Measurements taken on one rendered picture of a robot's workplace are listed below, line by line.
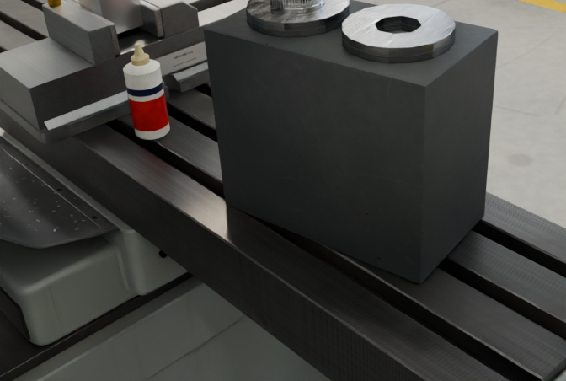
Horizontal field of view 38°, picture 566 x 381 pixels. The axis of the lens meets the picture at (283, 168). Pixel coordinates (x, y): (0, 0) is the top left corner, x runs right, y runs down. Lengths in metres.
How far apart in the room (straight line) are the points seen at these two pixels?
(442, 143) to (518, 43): 2.78
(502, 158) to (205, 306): 1.68
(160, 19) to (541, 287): 0.54
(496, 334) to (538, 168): 1.96
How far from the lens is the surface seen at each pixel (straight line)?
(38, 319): 0.97
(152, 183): 0.86
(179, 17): 1.02
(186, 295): 1.06
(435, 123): 0.63
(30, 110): 0.98
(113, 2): 1.00
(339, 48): 0.66
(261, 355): 1.24
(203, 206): 0.81
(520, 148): 2.69
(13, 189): 1.02
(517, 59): 3.28
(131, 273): 0.98
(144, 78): 0.90
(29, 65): 1.01
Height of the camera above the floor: 1.37
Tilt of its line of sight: 32 degrees down
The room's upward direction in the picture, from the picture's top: 5 degrees counter-clockwise
